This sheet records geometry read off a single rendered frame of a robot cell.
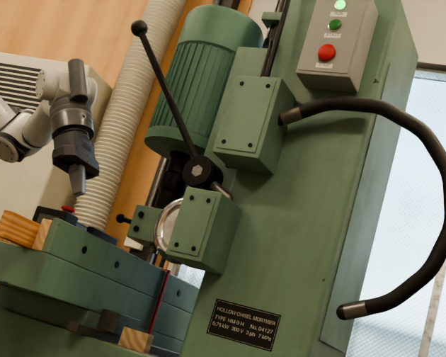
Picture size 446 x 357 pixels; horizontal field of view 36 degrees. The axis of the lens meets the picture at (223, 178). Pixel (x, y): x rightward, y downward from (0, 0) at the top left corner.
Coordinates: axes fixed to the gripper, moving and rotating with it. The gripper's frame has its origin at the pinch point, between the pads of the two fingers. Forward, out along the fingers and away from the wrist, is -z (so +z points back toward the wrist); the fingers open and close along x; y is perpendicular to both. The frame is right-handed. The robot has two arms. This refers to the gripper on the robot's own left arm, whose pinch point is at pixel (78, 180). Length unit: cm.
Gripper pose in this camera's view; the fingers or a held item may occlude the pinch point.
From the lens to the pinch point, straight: 144.5
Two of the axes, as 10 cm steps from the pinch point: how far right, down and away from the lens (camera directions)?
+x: -3.9, -3.5, -8.5
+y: 9.0, -3.3, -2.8
